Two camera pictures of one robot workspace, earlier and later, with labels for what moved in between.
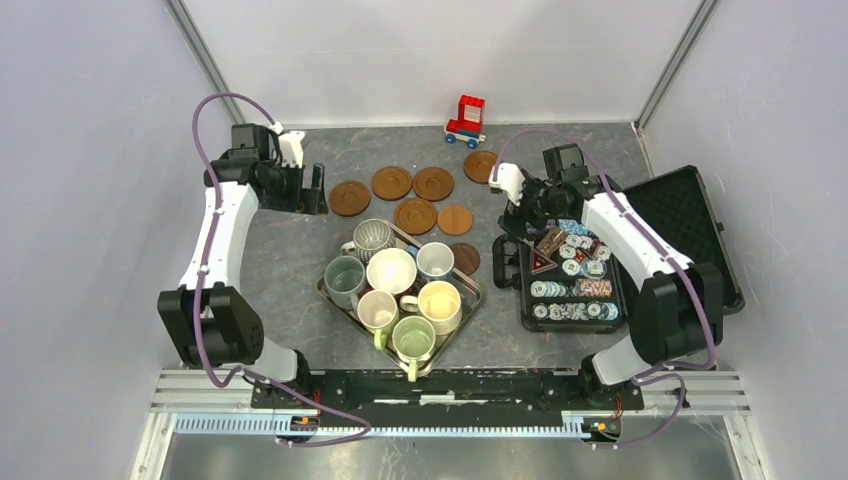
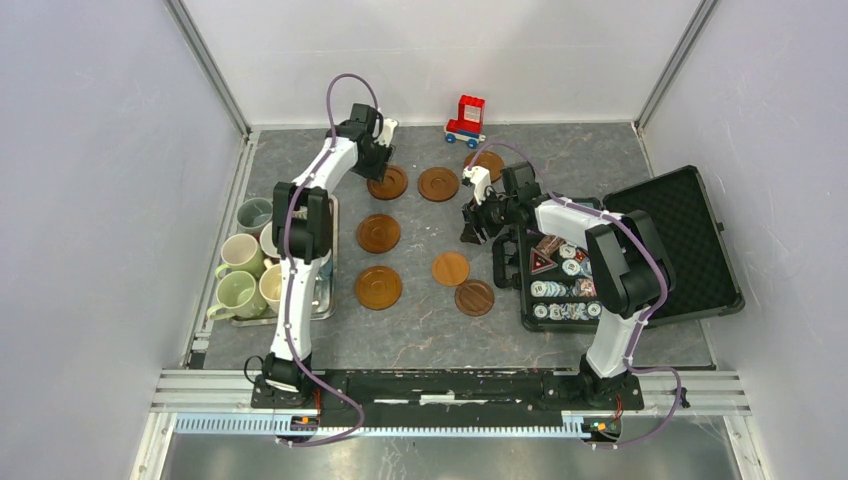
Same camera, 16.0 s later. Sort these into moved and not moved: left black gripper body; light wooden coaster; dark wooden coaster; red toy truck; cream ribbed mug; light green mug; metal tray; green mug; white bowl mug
Moved: green mug; light green mug; dark wooden coaster; white bowl mug; metal tray; left black gripper body; cream ribbed mug; light wooden coaster
Not moved: red toy truck
